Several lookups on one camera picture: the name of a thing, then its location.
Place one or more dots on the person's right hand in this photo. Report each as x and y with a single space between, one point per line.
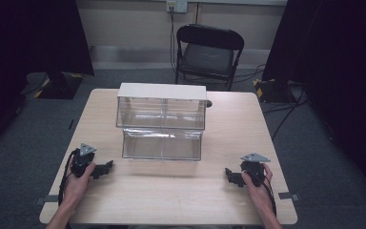
258 192

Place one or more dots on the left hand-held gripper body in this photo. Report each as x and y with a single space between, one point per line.
83 159

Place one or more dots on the person's left hand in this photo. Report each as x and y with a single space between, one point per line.
76 187

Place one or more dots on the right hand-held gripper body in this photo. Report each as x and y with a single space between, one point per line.
253 167

